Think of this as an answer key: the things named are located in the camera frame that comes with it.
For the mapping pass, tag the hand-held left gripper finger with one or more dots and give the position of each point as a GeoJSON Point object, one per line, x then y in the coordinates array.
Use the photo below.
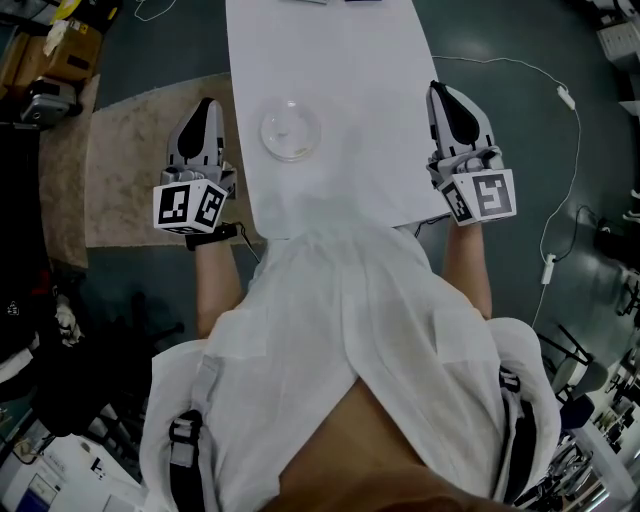
{"type": "Point", "coordinates": [175, 145]}
{"type": "Point", "coordinates": [217, 130]}

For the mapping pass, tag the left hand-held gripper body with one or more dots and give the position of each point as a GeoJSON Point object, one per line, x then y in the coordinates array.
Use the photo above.
{"type": "Point", "coordinates": [180, 205]}

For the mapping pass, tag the white printed box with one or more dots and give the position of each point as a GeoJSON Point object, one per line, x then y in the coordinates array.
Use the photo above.
{"type": "Point", "coordinates": [60, 475]}

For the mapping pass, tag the grey shelf unit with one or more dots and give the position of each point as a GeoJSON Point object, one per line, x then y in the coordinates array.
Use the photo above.
{"type": "Point", "coordinates": [620, 37]}

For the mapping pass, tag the black office chair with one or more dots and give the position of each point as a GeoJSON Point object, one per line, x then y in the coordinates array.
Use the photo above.
{"type": "Point", "coordinates": [100, 360]}

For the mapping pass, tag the person's right forearm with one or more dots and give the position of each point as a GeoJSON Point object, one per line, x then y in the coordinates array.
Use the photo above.
{"type": "Point", "coordinates": [467, 265]}

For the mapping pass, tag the grey device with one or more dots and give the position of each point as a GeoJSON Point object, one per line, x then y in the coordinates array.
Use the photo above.
{"type": "Point", "coordinates": [47, 102]}

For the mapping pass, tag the clear glass plate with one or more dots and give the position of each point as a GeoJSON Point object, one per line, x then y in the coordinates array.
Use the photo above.
{"type": "Point", "coordinates": [290, 131]}

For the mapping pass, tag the person's white shirt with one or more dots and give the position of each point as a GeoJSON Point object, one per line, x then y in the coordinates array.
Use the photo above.
{"type": "Point", "coordinates": [320, 325]}

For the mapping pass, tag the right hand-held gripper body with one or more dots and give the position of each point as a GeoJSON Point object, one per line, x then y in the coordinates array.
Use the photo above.
{"type": "Point", "coordinates": [492, 195]}

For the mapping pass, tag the brown cardboard box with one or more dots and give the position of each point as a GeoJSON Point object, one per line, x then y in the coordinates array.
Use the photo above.
{"type": "Point", "coordinates": [55, 55]}

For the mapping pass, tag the person's left forearm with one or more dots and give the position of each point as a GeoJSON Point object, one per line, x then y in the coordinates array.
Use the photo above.
{"type": "Point", "coordinates": [217, 290]}

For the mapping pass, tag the grey chair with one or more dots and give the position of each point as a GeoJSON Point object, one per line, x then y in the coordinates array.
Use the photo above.
{"type": "Point", "coordinates": [580, 370]}

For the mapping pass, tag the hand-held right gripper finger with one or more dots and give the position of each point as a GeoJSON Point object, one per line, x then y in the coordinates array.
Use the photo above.
{"type": "Point", "coordinates": [480, 122]}
{"type": "Point", "coordinates": [432, 120]}

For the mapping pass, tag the person's bare chest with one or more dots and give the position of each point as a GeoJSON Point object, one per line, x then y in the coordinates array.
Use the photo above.
{"type": "Point", "coordinates": [360, 450]}

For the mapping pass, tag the beige rug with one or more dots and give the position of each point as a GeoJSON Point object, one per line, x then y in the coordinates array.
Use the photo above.
{"type": "Point", "coordinates": [130, 150]}

